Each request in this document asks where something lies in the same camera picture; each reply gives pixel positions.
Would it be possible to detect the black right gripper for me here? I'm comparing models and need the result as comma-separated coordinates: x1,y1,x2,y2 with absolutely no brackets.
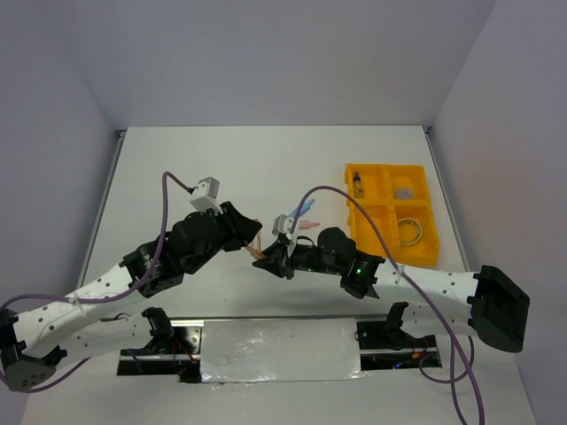
252,237,344,280

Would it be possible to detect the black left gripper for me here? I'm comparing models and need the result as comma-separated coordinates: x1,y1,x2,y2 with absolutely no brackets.
185,200,262,274

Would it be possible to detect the orange highlighter marker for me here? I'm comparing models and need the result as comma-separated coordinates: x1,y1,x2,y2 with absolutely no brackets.
245,233,266,260

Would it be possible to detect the pink highlighter marker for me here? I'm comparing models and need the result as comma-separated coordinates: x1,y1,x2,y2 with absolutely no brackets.
295,220,320,230

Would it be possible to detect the small blue-capped glue bottle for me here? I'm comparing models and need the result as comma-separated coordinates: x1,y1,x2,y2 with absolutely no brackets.
353,171,365,198

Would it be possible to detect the beige tape roll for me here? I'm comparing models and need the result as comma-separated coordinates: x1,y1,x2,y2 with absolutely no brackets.
397,218,423,246

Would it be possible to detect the clear round pin container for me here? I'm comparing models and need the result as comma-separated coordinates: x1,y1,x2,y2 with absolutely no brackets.
394,187,415,200

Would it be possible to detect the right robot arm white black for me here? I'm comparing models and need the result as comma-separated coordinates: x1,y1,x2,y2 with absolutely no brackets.
253,228,531,353

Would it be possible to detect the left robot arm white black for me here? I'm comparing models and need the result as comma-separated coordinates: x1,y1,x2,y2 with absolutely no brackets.
1,202,261,393

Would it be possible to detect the blue highlighter marker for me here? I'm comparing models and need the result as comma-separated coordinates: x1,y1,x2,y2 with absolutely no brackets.
289,198,315,219

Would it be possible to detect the silver foil sheet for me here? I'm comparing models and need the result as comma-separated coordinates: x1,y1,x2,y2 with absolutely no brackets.
200,318,363,383

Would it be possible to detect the yellow four-compartment tray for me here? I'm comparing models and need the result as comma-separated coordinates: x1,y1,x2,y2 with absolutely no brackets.
345,164,440,267

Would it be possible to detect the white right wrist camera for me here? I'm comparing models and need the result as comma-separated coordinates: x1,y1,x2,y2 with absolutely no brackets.
272,214,298,257

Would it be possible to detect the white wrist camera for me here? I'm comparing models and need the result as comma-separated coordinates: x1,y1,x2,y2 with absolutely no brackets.
272,214,298,257
190,177,222,213

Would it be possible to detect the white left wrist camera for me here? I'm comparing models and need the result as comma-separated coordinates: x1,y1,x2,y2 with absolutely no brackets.
190,177,222,213

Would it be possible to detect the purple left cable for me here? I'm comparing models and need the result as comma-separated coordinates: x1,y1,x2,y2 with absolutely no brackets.
0,171,196,394

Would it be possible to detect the purple cable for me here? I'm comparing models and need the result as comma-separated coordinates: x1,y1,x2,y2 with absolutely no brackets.
290,185,486,425
0,171,196,394

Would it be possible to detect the black base rail with wiring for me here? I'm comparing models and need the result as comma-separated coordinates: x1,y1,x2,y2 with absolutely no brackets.
116,315,441,384

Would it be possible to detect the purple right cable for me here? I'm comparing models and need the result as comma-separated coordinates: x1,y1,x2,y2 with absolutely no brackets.
290,185,486,425

